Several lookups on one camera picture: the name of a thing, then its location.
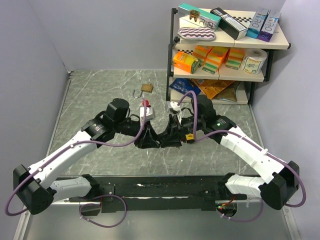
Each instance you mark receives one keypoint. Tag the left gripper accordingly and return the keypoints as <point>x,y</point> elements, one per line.
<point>148,137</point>

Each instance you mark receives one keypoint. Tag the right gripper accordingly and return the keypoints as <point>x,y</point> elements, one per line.
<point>173,140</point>

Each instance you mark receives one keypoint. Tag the yellow padlock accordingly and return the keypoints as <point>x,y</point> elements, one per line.
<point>190,138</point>

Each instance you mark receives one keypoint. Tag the brass padlock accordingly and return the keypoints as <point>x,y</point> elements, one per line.
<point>145,88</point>

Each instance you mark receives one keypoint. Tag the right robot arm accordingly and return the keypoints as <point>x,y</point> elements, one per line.
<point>277,180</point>

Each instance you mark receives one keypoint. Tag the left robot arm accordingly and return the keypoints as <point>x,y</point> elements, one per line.
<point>37,186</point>

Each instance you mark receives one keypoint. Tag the blue snack bag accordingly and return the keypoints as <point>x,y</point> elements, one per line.
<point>184,85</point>

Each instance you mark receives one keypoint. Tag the orange snack bag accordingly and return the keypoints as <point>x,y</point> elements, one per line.
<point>211,87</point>

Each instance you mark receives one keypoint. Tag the brown snack bag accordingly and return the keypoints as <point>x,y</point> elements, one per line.
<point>229,93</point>

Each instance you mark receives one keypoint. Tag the orange carton box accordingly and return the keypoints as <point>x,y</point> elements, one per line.
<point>185,62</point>

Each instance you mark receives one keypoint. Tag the black and beige shelf rack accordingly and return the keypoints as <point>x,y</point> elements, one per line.
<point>247,81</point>

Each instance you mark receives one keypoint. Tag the left sponge pack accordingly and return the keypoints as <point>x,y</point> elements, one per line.
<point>201,52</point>

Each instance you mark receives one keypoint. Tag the sponge pack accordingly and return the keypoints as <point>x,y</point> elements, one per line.
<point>235,57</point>
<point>215,58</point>
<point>201,52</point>

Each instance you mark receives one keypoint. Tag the middle sponge pack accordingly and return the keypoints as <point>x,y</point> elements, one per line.
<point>215,58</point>

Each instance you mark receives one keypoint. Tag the right sponge pack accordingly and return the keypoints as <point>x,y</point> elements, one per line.
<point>235,57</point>

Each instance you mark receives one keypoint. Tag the pink striped sleep mask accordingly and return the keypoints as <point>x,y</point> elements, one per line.
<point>197,33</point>

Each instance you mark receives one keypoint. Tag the toilet paper roll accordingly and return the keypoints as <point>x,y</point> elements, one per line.
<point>253,60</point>

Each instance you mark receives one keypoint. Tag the black and white box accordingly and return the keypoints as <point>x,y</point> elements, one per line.
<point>229,25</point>

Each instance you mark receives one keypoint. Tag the teal toothpaste box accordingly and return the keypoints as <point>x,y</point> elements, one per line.
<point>198,17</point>

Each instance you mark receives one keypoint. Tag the blue toothpaste box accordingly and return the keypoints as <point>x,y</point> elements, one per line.
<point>257,22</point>

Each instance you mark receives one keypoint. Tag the purple toothpaste box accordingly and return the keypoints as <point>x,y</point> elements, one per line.
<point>269,26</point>

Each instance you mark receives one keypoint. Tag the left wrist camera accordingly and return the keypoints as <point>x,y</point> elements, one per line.
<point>150,112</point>

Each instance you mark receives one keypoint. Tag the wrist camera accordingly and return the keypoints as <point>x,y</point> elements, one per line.
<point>172,107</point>
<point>150,112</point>

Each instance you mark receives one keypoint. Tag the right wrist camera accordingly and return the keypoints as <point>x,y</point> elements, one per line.
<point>172,107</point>

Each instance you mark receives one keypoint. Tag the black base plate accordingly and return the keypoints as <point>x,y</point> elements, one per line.
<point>149,193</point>

